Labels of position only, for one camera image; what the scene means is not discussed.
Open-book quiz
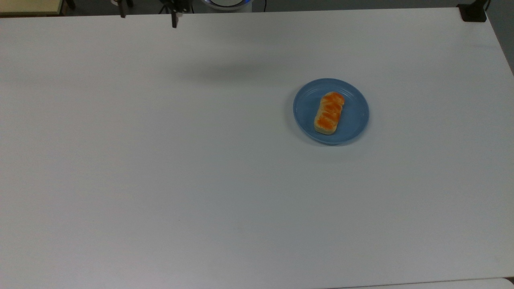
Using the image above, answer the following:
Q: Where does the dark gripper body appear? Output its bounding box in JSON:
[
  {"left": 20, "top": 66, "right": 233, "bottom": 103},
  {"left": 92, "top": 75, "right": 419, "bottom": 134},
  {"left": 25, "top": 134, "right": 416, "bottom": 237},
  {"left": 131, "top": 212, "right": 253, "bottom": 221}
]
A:
[{"left": 159, "top": 0, "right": 190, "bottom": 14}]

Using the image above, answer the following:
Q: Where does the orange glazed bread loaf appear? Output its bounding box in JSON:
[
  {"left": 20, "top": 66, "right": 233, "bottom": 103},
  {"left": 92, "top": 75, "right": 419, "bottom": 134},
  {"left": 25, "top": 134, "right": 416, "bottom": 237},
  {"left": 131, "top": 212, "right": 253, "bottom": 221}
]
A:
[{"left": 313, "top": 91, "right": 346, "bottom": 136}]

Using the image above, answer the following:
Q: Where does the blue round plate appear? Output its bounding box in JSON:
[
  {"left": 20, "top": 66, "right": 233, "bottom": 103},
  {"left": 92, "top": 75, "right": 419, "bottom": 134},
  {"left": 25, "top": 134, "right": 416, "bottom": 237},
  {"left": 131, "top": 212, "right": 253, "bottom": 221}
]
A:
[{"left": 292, "top": 77, "right": 370, "bottom": 146}]

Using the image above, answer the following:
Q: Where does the light wooden table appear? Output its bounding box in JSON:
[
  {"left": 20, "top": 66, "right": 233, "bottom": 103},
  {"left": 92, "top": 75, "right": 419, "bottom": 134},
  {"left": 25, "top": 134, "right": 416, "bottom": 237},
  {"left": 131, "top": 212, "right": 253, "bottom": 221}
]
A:
[{"left": 0, "top": 0, "right": 65, "bottom": 17}]

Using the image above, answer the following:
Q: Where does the black corner clamp base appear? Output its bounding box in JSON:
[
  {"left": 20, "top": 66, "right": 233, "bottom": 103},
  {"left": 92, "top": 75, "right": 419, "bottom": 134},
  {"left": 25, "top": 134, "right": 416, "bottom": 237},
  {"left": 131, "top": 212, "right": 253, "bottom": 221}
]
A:
[{"left": 457, "top": 0, "right": 491, "bottom": 23}]

